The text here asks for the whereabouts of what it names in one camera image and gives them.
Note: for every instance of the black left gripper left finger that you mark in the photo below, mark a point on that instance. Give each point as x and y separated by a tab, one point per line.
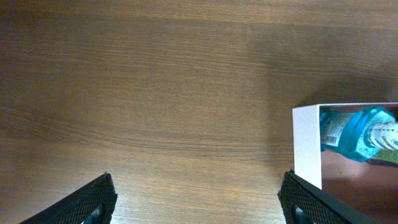
93	203

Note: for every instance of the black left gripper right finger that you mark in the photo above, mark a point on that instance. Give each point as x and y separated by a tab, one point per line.
302	202

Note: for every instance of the teal mouthwash bottle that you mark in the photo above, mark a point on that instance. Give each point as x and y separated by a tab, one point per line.
358	135

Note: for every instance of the white cardboard box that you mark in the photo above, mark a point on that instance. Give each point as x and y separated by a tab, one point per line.
371	189

